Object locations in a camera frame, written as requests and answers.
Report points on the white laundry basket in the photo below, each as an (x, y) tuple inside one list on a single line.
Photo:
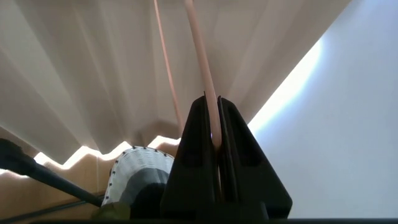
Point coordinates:
[(136, 161)]

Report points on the pink clothes hanger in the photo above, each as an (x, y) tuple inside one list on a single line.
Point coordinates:
[(206, 77)]

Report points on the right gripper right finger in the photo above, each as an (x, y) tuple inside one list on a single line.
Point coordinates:
[(258, 193)]

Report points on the beige curtain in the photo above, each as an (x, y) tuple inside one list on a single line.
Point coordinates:
[(93, 62)]

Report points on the black clothes rack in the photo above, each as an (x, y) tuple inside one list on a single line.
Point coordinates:
[(46, 176)]

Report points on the green garment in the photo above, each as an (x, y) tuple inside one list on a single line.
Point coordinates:
[(112, 211)]

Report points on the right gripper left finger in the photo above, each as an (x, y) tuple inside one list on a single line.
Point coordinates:
[(186, 193)]

